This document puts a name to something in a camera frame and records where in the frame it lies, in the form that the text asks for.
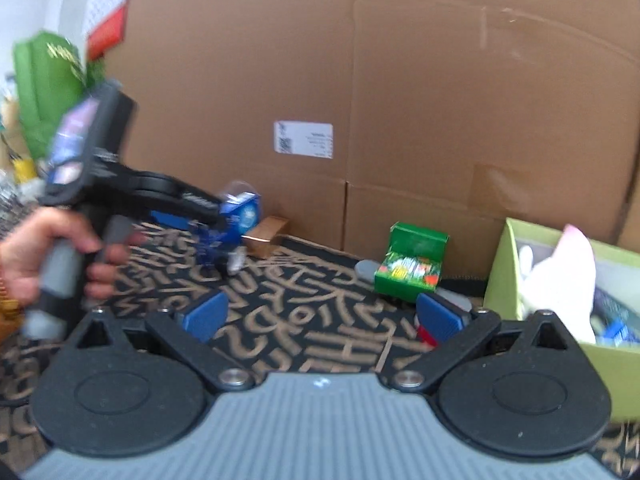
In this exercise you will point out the clear plastic cup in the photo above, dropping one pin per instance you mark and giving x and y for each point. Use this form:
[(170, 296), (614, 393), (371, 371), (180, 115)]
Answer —
[(235, 189)]

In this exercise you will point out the pink glove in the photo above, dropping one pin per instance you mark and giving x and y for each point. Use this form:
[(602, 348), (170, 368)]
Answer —
[(570, 270)]

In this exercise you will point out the person's left hand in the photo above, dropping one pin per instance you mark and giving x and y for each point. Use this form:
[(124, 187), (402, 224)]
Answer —
[(30, 255)]

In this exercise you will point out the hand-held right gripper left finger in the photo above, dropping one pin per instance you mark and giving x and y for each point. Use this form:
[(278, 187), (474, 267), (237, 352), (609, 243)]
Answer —
[(207, 312)]

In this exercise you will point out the red wall calendar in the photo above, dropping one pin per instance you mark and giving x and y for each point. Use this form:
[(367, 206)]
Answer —
[(107, 15)]

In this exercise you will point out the small blue box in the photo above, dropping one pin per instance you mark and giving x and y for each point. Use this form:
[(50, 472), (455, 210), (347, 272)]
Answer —
[(242, 217)]

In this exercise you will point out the small brown box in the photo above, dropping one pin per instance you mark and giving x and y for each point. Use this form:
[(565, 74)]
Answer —
[(265, 240)]

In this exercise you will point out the green printed box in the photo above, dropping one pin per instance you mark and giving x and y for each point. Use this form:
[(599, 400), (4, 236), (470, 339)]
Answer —
[(415, 255)]

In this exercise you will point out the light green cardboard box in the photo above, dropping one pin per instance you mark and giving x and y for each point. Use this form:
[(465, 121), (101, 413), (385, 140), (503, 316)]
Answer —
[(505, 280)]

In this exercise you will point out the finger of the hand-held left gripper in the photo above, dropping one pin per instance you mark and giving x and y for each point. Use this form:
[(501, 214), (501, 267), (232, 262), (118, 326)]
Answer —
[(185, 220), (215, 250)]

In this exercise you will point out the large brown cardboard sheet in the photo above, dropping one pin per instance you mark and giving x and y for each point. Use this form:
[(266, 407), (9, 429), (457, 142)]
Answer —
[(425, 85)]

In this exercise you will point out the white glove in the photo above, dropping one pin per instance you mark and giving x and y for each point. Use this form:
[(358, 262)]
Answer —
[(526, 260)]

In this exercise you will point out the green bag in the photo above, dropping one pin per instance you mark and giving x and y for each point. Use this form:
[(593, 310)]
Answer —
[(45, 90)]

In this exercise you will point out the white paper label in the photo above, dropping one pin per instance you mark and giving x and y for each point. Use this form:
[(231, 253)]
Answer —
[(304, 140)]

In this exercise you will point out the small red object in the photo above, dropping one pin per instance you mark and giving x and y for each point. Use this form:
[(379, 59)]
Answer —
[(425, 336)]

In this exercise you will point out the grey flat object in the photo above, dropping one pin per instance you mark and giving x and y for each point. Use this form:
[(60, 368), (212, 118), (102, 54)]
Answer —
[(370, 271)]

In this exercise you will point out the blue candy container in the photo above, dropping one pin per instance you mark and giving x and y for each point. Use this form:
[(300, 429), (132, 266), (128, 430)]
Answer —
[(617, 320)]

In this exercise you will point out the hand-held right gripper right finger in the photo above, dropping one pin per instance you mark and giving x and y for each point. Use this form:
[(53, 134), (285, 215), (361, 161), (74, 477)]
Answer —
[(440, 317)]

